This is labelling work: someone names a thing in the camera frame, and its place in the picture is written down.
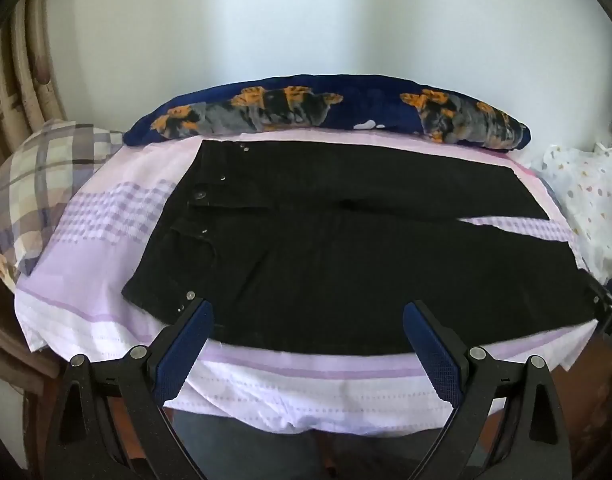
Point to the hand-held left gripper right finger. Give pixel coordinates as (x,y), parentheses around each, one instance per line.
(433,355)

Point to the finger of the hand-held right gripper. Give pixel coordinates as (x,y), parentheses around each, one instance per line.
(597,297)

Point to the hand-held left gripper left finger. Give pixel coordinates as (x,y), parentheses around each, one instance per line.
(183,355)

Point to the black pants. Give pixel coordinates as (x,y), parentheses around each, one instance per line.
(336,260)

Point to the purple checked bed sheet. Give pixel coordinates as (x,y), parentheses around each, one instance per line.
(266,395)

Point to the white dotted cloth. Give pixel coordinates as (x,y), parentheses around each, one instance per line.
(591,200)

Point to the plaid pillow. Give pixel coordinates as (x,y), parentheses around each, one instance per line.
(41,185)

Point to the navy dog print blanket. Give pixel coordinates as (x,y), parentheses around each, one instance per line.
(306,105)

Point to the rattan headboard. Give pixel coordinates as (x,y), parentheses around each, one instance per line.
(21,75)

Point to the wooden bed frame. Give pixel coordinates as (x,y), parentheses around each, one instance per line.
(16,355)

